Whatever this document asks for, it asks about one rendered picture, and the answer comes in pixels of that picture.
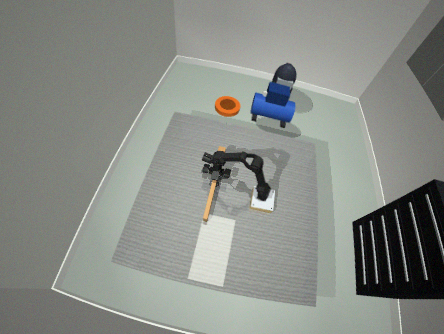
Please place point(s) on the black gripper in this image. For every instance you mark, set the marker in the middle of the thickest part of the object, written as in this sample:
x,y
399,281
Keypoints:
x,y
226,173

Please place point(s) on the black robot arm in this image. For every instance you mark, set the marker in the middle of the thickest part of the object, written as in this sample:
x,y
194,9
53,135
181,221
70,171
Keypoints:
x,y
219,158

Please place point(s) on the wooden side rail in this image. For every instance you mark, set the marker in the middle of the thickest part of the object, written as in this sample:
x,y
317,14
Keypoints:
x,y
209,201

